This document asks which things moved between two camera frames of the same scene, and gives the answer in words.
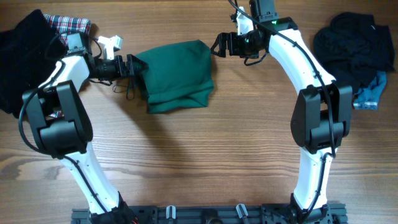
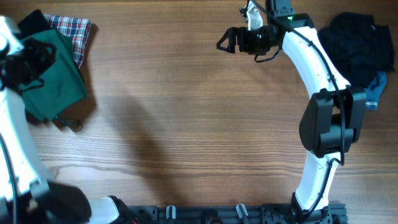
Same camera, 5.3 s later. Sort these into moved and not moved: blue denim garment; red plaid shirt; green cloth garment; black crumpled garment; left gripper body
Moved: left gripper body; green cloth garment
Not moved: blue denim garment; black crumpled garment; red plaid shirt
